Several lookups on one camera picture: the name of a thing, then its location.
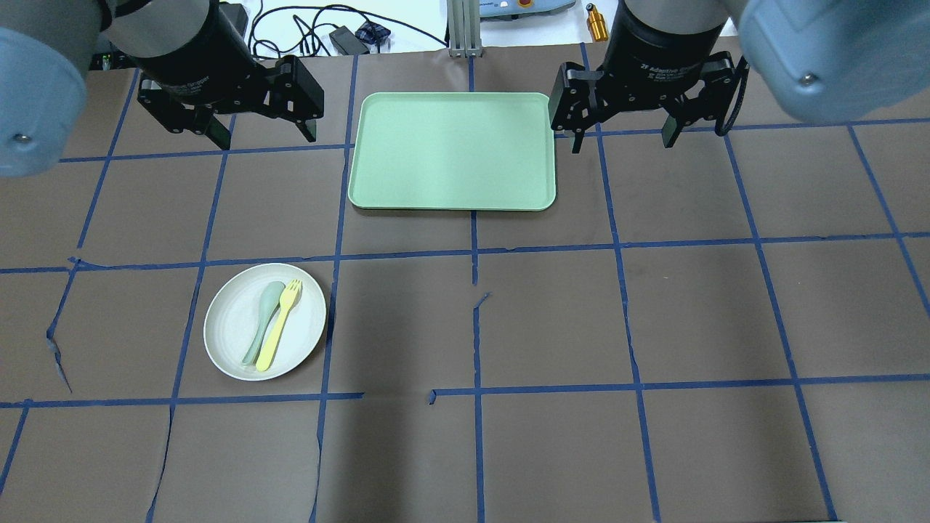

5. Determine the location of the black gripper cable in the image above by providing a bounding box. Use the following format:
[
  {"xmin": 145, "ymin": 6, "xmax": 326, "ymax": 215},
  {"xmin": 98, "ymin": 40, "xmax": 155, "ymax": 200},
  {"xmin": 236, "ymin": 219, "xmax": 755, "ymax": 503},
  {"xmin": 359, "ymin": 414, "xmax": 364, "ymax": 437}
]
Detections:
[{"xmin": 715, "ymin": 57, "xmax": 751, "ymax": 137}]

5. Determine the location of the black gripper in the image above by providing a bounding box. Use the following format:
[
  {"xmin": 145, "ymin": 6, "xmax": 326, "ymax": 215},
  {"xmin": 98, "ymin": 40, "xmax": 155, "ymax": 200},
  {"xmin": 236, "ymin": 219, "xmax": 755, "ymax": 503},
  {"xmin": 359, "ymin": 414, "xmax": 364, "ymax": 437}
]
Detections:
[
  {"xmin": 136, "ymin": 1, "xmax": 325, "ymax": 151},
  {"xmin": 549, "ymin": 1, "xmax": 735, "ymax": 155}
]

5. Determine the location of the white round plate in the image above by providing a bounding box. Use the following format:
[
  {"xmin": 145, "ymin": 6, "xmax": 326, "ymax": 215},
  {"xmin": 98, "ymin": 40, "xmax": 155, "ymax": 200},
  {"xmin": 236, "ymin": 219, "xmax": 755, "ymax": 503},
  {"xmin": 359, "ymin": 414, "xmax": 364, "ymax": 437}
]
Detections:
[{"xmin": 203, "ymin": 264, "xmax": 328, "ymax": 381}]

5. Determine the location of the yellow plastic fork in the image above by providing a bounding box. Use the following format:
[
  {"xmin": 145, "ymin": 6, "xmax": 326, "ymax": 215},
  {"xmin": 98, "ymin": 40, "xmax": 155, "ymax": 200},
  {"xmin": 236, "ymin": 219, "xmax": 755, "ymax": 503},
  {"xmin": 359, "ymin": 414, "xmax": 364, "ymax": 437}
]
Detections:
[{"xmin": 255, "ymin": 279, "xmax": 302, "ymax": 372}]

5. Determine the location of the gold metal cylinder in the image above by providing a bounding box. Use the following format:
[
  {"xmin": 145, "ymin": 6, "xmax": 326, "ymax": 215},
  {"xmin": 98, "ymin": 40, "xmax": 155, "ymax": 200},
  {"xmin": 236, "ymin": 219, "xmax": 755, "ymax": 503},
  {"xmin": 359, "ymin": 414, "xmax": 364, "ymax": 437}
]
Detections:
[{"xmin": 585, "ymin": 3, "xmax": 609, "ymax": 42}]

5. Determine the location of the light green tray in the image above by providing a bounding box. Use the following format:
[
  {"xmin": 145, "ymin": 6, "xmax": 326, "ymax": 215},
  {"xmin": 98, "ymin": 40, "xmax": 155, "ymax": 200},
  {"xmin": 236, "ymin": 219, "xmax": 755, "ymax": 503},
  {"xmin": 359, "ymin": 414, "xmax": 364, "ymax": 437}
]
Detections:
[{"xmin": 347, "ymin": 92, "xmax": 557, "ymax": 211}]

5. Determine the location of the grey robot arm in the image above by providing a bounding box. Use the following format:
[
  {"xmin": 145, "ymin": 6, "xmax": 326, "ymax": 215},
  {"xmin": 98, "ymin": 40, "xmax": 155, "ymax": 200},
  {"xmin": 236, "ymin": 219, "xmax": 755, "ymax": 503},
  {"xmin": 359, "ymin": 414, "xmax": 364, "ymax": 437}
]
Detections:
[
  {"xmin": 1, "ymin": 1, "xmax": 325, "ymax": 178},
  {"xmin": 549, "ymin": 1, "xmax": 929, "ymax": 153}
]

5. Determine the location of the black power adapter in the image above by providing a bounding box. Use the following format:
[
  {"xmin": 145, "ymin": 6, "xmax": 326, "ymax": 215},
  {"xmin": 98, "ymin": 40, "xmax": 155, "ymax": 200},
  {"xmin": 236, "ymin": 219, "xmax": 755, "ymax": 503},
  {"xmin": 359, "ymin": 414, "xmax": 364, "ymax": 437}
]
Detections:
[{"xmin": 328, "ymin": 25, "xmax": 370, "ymax": 56}]

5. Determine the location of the pale green spoon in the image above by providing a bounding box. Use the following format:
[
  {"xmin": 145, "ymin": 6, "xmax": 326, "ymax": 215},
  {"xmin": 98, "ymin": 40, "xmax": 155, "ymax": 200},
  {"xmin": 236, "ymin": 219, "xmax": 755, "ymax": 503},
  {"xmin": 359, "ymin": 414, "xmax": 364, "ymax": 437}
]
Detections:
[{"xmin": 241, "ymin": 281, "xmax": 286, "ymax": 367}]

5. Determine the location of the aluminium frame post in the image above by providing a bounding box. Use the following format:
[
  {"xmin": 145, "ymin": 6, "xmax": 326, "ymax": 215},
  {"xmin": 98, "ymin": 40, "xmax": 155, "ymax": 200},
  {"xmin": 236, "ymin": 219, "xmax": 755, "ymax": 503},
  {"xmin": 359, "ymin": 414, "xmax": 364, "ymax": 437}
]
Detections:
[{"xmin": 446, "ymin": 0, "xmax": 484, "ymax": 57}]

